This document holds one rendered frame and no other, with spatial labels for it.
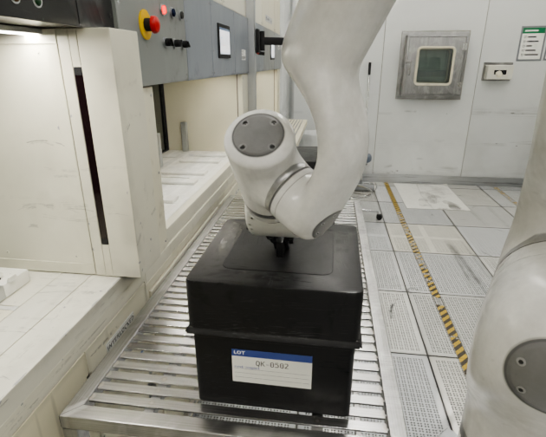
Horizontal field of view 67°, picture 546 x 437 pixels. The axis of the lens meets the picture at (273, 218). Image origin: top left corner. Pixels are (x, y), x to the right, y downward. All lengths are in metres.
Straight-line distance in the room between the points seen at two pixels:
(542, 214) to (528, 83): 4.86
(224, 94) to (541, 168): 2.02
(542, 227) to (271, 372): 0.48
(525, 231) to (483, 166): 4.84
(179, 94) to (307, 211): 1.98
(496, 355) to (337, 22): 0.32
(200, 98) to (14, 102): 1.45
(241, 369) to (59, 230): 0.55
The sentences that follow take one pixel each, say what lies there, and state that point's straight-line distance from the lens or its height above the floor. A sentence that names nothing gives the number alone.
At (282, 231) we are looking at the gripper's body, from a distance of 0.67.
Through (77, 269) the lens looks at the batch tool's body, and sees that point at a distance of 1.08.
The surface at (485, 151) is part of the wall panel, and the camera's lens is 5.29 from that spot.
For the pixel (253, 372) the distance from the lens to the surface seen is 0.76.
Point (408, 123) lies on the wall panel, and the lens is 5.02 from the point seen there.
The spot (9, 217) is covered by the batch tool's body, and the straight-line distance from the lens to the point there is 1.13.
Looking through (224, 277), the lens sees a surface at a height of 1.01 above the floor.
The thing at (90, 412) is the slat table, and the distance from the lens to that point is 0.87.
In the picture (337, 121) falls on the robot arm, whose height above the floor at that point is 1.28.
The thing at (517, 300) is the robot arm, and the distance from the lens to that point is 0.38.
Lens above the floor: 1.34
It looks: 21 degrees down
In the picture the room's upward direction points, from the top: straight up
